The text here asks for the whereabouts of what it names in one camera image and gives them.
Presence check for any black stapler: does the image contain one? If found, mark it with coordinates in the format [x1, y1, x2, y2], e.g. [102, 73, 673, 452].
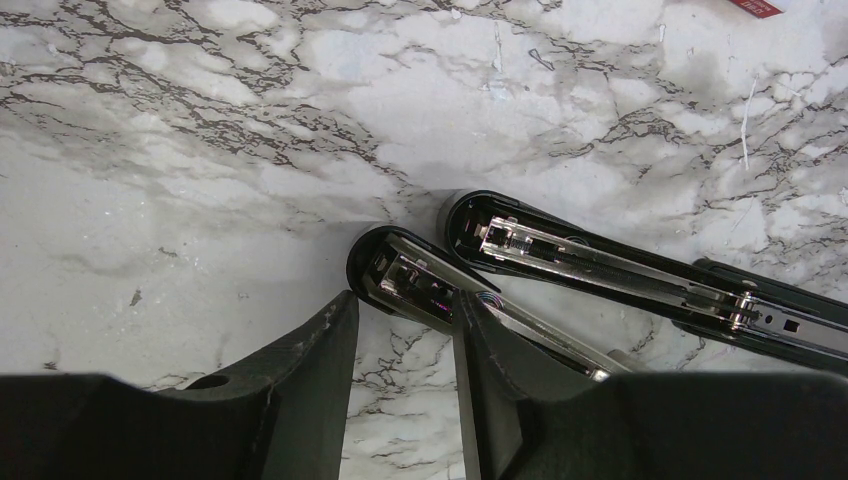
[437, 190, 847, 375]

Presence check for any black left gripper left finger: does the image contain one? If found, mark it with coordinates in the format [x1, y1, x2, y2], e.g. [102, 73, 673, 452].
[1, 290, 359, 479]

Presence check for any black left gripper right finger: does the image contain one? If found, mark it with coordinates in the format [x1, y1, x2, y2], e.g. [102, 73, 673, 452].
[453, 291, 847, 479]

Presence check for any red white staple box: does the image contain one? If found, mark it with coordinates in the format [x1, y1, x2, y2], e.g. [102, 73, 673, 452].
[729, 0, 792, 19]

